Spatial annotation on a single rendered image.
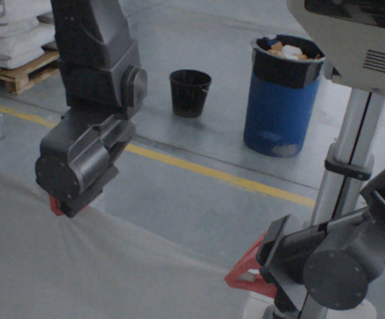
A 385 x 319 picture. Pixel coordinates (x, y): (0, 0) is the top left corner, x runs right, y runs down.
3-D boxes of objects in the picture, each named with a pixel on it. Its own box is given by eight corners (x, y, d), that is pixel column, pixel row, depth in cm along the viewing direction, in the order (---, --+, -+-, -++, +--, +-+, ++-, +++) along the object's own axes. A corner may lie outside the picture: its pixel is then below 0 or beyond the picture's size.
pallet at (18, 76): (100, 48, 428) (100, 33, 421) (18, 95, 331) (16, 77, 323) (30, 34, 450) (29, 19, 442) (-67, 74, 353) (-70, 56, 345)
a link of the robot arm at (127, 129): (148, 120, 55) (111, 89, 54) (119, 149, 49) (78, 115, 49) (123, 155, 59) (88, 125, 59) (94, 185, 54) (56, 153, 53)
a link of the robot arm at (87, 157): (148, 62, 49) (80, 49, 52) (89, 108, 40) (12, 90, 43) (148, 156, 56) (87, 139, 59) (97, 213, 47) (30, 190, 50)
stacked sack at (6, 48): (65, 39, 369) (64, 21, 361) (12, 65, 316) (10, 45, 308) (23, 31, 380) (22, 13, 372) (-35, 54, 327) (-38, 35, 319)
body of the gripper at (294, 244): (253, 272, 47) (314, 252, 43) (279, 216, 55) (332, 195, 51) (285, 316, 49) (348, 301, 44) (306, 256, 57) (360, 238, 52)
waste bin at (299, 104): (314, 135, 319) (336, 44, 285) (301, 171, 278) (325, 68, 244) (249, 116, 333) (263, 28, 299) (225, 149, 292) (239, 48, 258)
